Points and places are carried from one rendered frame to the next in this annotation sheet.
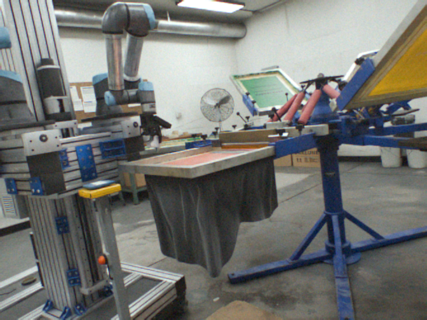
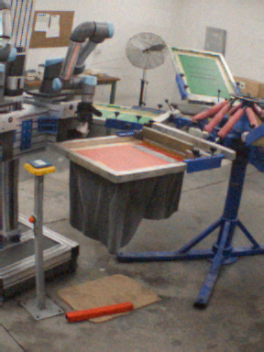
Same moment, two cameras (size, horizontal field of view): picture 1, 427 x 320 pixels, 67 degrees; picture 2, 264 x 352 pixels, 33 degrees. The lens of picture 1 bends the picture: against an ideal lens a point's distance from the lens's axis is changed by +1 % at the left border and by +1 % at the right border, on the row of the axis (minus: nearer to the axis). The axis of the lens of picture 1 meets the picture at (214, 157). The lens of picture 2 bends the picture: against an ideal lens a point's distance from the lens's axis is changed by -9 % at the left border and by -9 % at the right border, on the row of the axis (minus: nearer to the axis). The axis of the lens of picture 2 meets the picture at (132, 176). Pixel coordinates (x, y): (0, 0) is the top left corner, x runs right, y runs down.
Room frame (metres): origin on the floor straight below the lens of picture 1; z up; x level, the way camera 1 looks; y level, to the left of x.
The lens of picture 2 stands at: (-0.98, 0.10, 1.74)
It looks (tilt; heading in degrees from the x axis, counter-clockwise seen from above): 19 degrees down; 358
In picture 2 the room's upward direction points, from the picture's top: 6 degrees clockwise
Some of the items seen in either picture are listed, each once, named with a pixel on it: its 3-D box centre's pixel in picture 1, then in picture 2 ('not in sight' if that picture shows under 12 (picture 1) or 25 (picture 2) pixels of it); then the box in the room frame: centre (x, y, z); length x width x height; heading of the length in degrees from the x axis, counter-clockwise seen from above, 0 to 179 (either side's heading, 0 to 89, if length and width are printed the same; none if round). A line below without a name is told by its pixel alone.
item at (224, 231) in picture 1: (246, 209); (150, 209); (1.40, -0.11, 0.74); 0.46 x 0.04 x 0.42; 131
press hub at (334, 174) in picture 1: (329, 167); (236, 178); (2.29, -0.81, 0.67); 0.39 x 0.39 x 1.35
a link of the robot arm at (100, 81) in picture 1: (105, 85); (54, 66); (1.86, 0.54, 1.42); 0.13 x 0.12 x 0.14; 122
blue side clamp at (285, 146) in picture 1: (291, 144); (203, 162); (1.54, -0.38, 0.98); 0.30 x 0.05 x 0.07; 131
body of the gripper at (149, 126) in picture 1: (150, 124); (84, 111); (1.68, 0.30, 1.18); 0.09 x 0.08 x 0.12; 131
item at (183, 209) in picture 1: (178, 220); (92, 203); (1.41, 0.20, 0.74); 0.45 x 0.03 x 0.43; 41
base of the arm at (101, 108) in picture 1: (108, 106); (50, 83); (1.85, 0.55, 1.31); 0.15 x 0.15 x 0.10
